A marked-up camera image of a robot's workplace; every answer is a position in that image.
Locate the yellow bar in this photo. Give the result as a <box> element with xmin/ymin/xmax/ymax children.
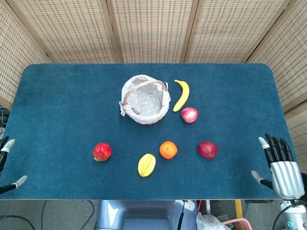
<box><xmin>235</xmin><ymin>199</ymin><xmax>243</xmax><ymax>219</ymax></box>

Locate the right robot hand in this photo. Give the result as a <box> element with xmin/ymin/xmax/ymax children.
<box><xmin>251</xmin><ymin>133</ymin><xmax>302</xmax><ymax>199</ymax></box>

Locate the orange fruit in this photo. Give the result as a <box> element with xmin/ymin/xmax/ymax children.
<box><xmin>159</xmin><ymin>141</ymin><xmax>178</xmax><ymax>160</ymax></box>

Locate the black cable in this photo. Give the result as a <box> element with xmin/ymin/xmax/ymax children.
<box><xmin>0</xmin><ymin>200</ymin><xmax>47</xmax><ymax>230</ymax></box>

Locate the white fabric-lined wicker basket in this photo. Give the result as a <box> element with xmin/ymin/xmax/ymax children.
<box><xmin>118</xmin><ymin>75</ymin><xmax>171</xmax><ymax>126</ymax></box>

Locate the yellow banana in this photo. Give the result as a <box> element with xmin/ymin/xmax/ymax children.
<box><xmin>172</xmin><ymin>79</ymin><xmax>190</xmax><ymax>113</ymax></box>

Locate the woven bamboo folding screen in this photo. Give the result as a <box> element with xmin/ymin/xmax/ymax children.
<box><xmin>0</xmin><ymin>0</ymin><xmax>307</xmax><ymax>166</ymax></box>

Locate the yellow starfruit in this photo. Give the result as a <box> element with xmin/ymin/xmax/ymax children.
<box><xmin>137</xmin><ymin>153</ymin><xmax>156</xmax><ymax>178</ymax></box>

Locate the pink plastic bin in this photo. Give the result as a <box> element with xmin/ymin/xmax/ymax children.
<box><xmin>222</xmin><ymin>217</ymin><xmax>250</xmax><ymax>230</ymax></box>

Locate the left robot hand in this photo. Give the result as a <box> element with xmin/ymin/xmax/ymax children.
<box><xmin>0</xmin><ymin>136</ymin><xmax>28</xmax><ymax>195</ymax></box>

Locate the pink red apple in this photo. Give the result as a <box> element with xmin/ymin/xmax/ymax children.
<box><xmin>180</xmin><ymin>107</ymin><xmax>199</xmax><ymax>124</ymax></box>

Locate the blue table cloth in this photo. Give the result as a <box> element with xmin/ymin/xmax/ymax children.
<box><xmin>0</xmin><ymin>63</ymin><xmax>299</xmax><ymax>200</ymax></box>

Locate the white plastic bag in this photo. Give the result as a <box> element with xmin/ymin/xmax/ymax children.
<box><xmin>196</xmin><ymin>211</ymin><xmax>232</xmax><ymax>230</ymax></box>

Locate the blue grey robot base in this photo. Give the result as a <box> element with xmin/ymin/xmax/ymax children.
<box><xmin>95</xmin><ymin>199</ymin><xmax>200</xmax><ymax>230</ymax></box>

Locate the bright red pomegranate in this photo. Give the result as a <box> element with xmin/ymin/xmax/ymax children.
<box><xmin>93</xmin><ymin>142</ymin><xmax>113</xmax><ymax>162</ymax></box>

